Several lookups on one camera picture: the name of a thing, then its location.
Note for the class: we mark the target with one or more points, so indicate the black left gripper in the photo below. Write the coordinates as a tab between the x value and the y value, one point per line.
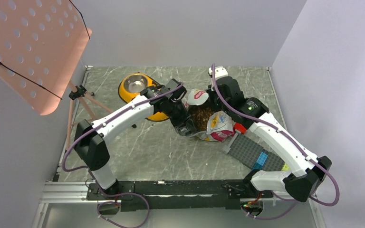
183	127

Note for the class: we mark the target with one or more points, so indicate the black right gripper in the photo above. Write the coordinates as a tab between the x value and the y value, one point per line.
212	93

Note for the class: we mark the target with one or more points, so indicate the cat food bag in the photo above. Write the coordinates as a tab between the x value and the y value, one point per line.
211	125

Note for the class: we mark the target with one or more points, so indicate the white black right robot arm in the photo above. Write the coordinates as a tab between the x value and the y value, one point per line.
306	170

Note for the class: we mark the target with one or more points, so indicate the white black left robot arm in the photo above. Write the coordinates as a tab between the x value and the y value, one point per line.
91	139

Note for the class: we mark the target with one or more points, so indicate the yellow double pet bowl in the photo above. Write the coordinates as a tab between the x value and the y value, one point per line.
133	84

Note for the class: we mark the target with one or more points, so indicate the grey lego baseplate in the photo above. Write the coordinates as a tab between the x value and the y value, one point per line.
247	151

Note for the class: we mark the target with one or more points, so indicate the blue lego brick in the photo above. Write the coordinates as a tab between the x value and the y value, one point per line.
260	161

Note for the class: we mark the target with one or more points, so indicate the yellow-green lego brick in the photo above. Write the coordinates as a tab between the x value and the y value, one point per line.
285	167

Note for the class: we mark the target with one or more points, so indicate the pink perforated music stand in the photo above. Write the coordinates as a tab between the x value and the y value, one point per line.
41	43

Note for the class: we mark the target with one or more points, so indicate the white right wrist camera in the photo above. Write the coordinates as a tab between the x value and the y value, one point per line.
220	72

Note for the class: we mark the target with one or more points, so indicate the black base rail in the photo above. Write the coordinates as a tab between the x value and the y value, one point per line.
196	194

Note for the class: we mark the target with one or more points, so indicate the aluminium frame rail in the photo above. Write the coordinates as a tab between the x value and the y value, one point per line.
64	205

